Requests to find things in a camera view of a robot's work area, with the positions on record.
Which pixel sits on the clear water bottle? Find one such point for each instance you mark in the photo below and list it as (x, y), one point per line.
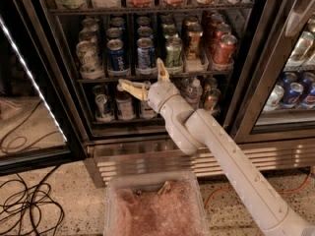
(193, 93)

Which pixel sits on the small blue can bottom shelf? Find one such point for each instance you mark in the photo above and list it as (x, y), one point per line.
(103, 107)

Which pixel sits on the brown drink bottle left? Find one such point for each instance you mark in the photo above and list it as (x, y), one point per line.
(124, 102)

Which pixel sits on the blue pepsi can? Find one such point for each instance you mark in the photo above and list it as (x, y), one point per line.
(146, 57)
(116, 55)

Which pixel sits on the red can front right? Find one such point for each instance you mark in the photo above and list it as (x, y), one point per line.
(225, 48)

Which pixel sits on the brown can bottom right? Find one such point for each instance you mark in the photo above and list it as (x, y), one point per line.
(212, 98)

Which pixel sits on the white green can front left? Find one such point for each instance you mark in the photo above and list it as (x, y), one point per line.
(88, 56)

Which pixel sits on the blue pepsi can left front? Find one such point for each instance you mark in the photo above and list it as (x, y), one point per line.
(116, 55)

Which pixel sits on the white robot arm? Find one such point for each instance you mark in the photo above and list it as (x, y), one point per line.
(191, 129)

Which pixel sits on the steel fridge bottom grille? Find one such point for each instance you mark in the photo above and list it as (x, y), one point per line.
(108, 160)

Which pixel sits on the brown drink bottle middle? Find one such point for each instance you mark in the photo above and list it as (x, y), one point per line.
(146, 111)

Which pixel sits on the right glass fridge door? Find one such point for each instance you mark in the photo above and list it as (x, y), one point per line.
(277, 101)

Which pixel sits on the brown gold can front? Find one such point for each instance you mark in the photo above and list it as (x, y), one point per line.
(193, 37)

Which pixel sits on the clear plastic bin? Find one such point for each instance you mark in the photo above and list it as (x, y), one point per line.
(155, 204)

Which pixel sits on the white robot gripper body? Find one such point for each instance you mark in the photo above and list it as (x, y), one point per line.
(161, 94)

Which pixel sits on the brown drink bottle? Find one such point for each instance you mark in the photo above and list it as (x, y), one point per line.
(124, 102)
(146, 111)

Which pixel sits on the open glass fridge door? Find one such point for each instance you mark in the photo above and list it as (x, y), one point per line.
(38, 119)

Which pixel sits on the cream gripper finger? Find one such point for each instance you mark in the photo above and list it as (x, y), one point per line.
(138, 90)
(162, 73)

